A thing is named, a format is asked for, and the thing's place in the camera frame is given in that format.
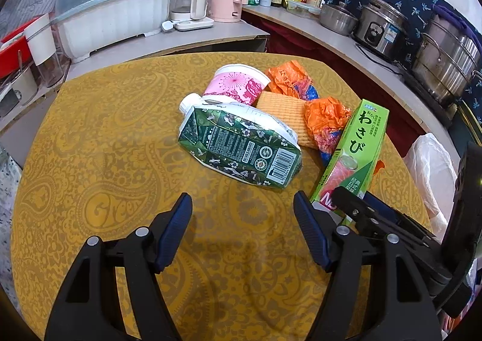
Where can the grey low shelf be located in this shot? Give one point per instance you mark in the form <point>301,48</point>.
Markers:
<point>188,39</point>

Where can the black induction cooktop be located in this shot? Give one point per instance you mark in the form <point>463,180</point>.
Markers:
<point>425,99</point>

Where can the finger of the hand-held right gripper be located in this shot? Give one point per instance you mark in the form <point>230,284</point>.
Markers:
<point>361,209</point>
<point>382,205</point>

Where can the orange wrapper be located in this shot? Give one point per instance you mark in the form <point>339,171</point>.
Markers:
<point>288,77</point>
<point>325,126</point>

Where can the large steel steamer pot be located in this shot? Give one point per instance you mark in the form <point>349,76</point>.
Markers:
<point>444,58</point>

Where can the white plastic bag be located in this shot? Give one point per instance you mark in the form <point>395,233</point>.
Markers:
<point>433,171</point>

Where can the red plastic basket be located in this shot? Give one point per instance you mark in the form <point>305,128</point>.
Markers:
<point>11,58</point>

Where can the green floral drink carton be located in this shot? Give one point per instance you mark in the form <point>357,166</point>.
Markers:
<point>233,137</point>

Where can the clear canister with white lid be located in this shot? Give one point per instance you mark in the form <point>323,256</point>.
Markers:
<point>41,43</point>

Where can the small steel pot with lid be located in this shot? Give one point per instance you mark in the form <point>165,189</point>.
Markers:
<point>337,20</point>

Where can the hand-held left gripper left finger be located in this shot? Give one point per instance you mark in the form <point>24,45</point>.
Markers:
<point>175,228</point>

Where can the grey counter board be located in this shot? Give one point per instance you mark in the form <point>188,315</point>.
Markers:
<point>339,50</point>

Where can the purple cloth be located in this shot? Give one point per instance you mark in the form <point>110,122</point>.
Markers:
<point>467,30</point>

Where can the green wasabi box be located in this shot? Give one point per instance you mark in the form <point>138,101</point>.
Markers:
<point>354,145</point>

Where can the white dish rack with cover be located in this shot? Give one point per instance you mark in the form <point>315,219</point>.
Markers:
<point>113,24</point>

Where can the steel rice cooker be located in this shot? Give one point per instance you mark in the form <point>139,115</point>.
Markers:
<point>380,32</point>

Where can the pink paper cup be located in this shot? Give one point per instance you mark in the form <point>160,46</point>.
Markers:
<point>233,86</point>

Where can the white plastic container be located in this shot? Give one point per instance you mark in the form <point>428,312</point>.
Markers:
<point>13,96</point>

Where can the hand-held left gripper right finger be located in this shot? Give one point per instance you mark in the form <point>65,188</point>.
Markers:
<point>312,231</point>

